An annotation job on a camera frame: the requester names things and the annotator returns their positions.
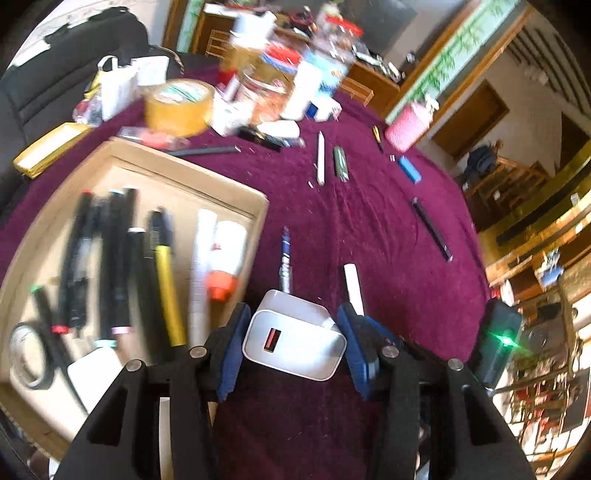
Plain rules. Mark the wooden staircase railing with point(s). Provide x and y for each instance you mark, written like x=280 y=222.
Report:
x=508 y=184

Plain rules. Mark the white tube orange cap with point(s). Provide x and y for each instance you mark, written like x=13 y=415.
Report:
x=226 y=258

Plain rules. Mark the white oval case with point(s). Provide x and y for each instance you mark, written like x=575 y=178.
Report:
x=279 y=130

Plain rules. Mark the black marker green cap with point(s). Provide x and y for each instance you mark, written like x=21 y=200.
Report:
x=51 y=332

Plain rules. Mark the yellow flat box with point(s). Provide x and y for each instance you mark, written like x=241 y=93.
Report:
x=48 y=150

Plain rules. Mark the black marker pink cap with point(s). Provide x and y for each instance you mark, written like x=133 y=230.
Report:
x=125 y=267

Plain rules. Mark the clear plastic pen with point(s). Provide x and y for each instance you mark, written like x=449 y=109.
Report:
x=85 y=267

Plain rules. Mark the cardboard tray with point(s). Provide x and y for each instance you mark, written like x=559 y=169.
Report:
x=184 y=184

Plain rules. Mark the white rounded box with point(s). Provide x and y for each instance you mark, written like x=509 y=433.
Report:
x=94 y=378

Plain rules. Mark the red clear plastic packet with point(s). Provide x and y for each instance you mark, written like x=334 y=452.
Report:
x=87 y=112

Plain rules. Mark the orange clear wrapper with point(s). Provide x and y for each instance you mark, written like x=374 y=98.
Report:
x=147 y=137

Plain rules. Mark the small yellow black screwdriver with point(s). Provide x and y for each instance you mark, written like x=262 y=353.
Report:
x=378 y=138

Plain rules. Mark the clear jar orange label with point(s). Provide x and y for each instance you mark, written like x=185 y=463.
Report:
x=263 y=99

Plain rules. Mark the short white pen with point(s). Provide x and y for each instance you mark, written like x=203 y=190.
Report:
x=354 y=288

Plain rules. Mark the clear blue gel pen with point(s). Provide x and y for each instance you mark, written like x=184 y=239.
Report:
x=286 y=258

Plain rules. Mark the black sofa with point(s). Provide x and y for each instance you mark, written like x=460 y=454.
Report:
x=37 y=92

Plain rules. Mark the white plastic bottle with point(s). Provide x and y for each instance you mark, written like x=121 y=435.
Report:
x=302 y=90

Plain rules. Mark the white USB charger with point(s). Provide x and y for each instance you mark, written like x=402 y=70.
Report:
x=295 y=341

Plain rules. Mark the cluster of jars and bottles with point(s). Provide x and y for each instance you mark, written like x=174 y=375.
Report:
x=369 y=78

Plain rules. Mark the long white pen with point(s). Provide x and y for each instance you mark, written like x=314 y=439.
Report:
x=201 y=277

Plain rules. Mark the black marker white band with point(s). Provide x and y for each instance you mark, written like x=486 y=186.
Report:
x=147 y=295

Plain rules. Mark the blue lighter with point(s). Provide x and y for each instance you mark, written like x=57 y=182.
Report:
x=410 y=169

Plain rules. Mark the large clear jar blue label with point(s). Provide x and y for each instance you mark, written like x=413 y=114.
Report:
x=330 y=69

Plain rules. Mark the dark green lighter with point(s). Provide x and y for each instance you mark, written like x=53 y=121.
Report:
x=341 y=164

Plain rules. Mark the small jar red lid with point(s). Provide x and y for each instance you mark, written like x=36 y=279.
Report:
x=279 y=57

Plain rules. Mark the clear jar red lid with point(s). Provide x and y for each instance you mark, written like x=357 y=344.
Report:
x=344 y=25

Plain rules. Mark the white stylus pen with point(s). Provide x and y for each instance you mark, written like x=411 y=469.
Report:
x=321 y=159

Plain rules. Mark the jar in pink woven sleeve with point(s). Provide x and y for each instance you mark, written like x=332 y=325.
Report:
x=408 y=127

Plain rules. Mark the wooden door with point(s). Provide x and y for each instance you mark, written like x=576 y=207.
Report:
x=471 y=117

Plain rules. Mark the gold patterned cup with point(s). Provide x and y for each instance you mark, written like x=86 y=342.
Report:
x=240 y=57

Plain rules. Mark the black marker red cap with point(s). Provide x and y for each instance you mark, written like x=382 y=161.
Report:
x=71 y=263

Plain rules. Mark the yellow pen black cap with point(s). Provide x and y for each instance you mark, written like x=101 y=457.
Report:
x=168 y=286

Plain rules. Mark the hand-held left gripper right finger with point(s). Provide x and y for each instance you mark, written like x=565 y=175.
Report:
x=360 y=350

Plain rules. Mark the brown packing tape roll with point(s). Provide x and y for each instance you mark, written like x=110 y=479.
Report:
x=178 y=110

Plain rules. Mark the white and blue small box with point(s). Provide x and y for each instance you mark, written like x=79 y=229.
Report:
x=325 y=110

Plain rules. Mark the black lipstick tube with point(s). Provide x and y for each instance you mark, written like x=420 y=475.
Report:
x=258 y=138

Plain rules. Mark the long black pen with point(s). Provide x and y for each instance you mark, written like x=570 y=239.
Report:
x=431 y=228

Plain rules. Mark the thin black pen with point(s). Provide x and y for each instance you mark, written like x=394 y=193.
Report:
x=205 y=151

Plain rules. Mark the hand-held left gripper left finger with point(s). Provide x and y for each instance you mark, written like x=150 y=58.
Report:
x=233 y=355

